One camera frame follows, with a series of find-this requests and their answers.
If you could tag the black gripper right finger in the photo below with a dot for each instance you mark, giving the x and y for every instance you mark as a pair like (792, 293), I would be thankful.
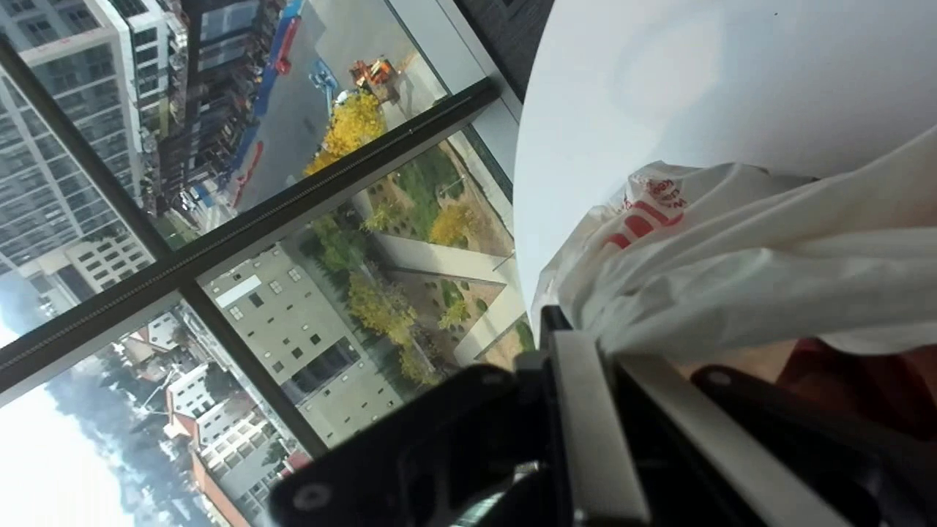
(732, 448)

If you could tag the dark window transom bar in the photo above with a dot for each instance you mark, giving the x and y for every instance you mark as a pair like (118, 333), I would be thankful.
(244, 235)

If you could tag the grey window mullion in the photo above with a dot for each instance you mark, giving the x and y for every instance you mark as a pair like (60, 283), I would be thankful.
(234, 352)

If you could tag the white plastic bag red rings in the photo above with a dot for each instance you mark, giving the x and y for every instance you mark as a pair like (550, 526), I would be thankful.
(761, 264)

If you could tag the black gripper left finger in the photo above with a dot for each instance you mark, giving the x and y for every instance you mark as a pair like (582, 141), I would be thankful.
(596, 429)

